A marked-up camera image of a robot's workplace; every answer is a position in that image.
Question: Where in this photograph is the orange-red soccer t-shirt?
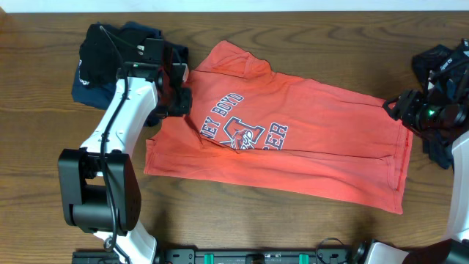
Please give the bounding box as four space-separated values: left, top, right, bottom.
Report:
144 41 413 214

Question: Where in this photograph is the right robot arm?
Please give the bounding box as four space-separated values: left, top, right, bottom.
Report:
351 90 468 264

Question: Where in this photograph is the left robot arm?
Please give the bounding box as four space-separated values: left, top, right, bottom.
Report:
58 38 192 263

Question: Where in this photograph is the black mesh sports garment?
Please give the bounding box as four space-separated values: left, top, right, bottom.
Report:
411 39 468 169

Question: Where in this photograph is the black folded garment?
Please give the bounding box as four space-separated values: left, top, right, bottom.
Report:
79 21 161 87

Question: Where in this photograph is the navy blue folded garment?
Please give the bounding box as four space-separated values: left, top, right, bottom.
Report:
71 21 190 128

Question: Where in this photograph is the left black cable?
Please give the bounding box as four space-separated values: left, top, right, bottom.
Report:
98 25 129 264

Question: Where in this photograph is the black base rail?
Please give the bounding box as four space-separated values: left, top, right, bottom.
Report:
71 249 363 264

